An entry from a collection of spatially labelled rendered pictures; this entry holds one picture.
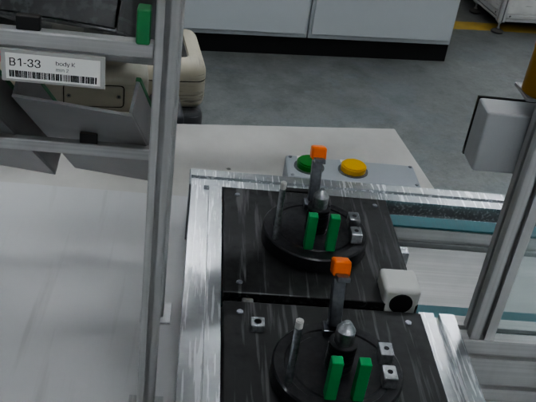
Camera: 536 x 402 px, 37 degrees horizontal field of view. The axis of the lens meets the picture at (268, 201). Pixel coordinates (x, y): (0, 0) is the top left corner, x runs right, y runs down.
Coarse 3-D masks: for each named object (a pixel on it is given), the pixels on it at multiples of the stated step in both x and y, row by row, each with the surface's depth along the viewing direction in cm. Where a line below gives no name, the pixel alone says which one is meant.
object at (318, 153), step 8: (312, 152) 108; (320, 152) 108; (312, 160) 109; (320, 160) 106; (312, 168) 108; (320, 168) 108; (312, 176) 109; (320, 176) 109; (312, 184) 109; (320, 184) 109; (312, 192) 109
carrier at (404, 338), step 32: (224, 320) 92; (288, 320) 93; (320, 320) 94; (352, 320) 94; (384, 320) 95; (416, 320) 96; (224, 352) 87; (256, 352) 88; (288, 352) 86; (320, 352) 86; (352, 352) 82; (384, 352) 85; (416, 352) 91; (224, 384) 83; (256, 384) 84; (288, 384) 81; (320, 384) 82; (352, 384) 83; (384, 384) 82; (416, 384) 87
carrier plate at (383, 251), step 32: (224, 192) 115; (256, 192) 116; (288, 192) 117; (224, 224) 108; (256, 224) 109; (384, 224) 113; (224, 256) 102; (256, 256) 103; (384, 256) 106; (224, 288) 96; (256, 288) 97; (288, 288) 98; (320, 288) 99; (352, 288) 100
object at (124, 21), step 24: (0, 0) 72; (24, 0) 72; (48, 0) 72; (72, 0) 72; (96, 0) 71; (120, 0) 71; (144, 0) 80; (48, 24) 76; (72, 24) 72; (96, 24) 72; (120, 24) 72
